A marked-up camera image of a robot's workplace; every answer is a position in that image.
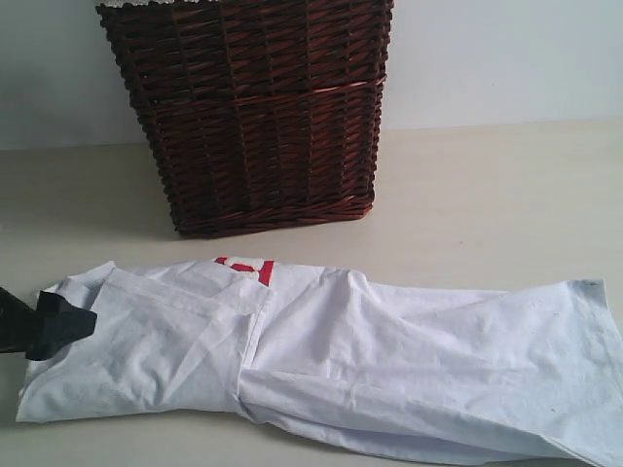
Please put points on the white shirt with red trim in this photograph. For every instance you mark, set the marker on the white shirt with red trim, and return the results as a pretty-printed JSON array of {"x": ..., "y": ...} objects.
[{"x": 429, "y": 375}]

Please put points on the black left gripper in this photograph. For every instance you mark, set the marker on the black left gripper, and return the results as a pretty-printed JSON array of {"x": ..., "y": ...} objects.
[{"x": 41, "y": 333}]

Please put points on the dark brown wicker basket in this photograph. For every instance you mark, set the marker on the dark brown wicker basket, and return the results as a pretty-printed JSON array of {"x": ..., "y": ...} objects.
[{"x": 260, "y": 114}]

